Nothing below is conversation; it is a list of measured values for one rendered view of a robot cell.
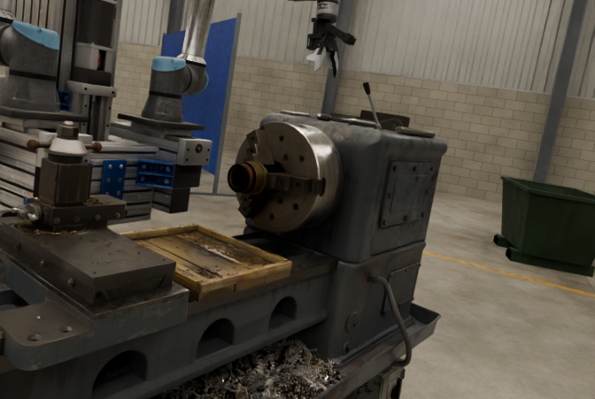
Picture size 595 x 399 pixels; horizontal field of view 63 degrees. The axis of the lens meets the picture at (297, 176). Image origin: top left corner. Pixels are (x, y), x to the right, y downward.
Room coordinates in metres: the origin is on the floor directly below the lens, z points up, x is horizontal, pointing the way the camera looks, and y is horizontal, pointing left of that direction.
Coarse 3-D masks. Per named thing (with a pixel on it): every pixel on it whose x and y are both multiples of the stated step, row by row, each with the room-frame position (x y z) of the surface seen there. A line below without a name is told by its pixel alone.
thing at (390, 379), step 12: (372, 276) 1.44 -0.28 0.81; (396, 312) 1.42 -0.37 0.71; (408, 336) 1.45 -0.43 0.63; (408, 348) 1.46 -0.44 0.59; (408, 360) 1.47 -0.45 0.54; (384, 372) 1.55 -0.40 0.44; (396, 372) 1.61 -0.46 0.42; (372, 384) 1.54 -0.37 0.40; (384, 384) 1.54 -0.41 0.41; (396, 384) 1.58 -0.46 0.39; (360, 396) 1.56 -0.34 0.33; (372, 396) 1.54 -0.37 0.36; (384, 396) 1.55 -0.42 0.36; (396, 396) 1.57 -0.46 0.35
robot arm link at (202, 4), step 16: (192, 0) 1.88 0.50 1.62; (208, 0) 1.88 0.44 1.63; (192, 16) 1.88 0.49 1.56; (208, 16) 1.89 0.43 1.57; (192, 32) 1.87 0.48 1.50; (208, 32) 1.92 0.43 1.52; (192, 48) 1.87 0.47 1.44; (192, 64) 1.86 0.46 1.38; (192, 80) 1.84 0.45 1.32; (208, 80) 1.96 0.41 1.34
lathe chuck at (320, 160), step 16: (272, 128) 1.36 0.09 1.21; (288, 128) 1.33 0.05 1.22; (304, 128) 1.34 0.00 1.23; (272, 144) 1.35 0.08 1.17; (288, 144) 1.32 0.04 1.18; (304, 144) 1.29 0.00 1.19; (320, 144) 1.31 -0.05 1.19; (240, 160) 1.42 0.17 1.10; (288, 160) 1.32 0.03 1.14; (304, 160) 1.29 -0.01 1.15; (320, 160) 1.27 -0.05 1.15; (304, 176) 1.28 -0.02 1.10; (320, 176) 1.25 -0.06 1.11; (336, 176) 1.32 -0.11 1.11; (288, 192) 1.31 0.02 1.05; (272, 208) 1.33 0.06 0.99; (288, 208) 1.30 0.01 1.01; (304, 208) 1.27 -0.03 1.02; (320, 208) 1.29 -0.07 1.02; (256, 224) 1.36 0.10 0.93; (272, 224) 1.33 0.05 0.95; (288, 224) 1.30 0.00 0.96; (304, 224) 1.29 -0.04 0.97
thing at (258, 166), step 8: (232, 168) 1.24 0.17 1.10; (240, 168) 1.22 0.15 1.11; (248, 168) 1.22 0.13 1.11; (256, 168) 1.24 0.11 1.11; (264, 168) 1.25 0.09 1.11; (232, 176) 1.25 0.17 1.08; (240, 176) 1.27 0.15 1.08; (248, 176) 1.21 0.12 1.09; (256, 176) 1.23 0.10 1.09; (264, 176) 1.25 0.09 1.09; (232, 184) 1.24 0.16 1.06; (240, 184) 1.26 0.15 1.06; (248, 184) 1.21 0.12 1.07; (256, 184) 1.23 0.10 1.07; (264, 184) 1.25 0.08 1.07; (240, 192) 1.23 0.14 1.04; (248, 192) 1.24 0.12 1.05; (256, 192) 1.26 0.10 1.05
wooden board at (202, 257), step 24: (144, 240) 1.21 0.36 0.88; (216, 240) 1.30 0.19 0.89; (192, 264) 1.09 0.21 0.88; (216, 264) 1.11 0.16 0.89; (240, 264) 1.14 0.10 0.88; (264, 264) 1.17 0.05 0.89; (288, 264) 1.15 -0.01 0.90; (192, 288) 0.94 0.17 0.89; (216, 288) 0.96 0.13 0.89; (240, 288) 1.02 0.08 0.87
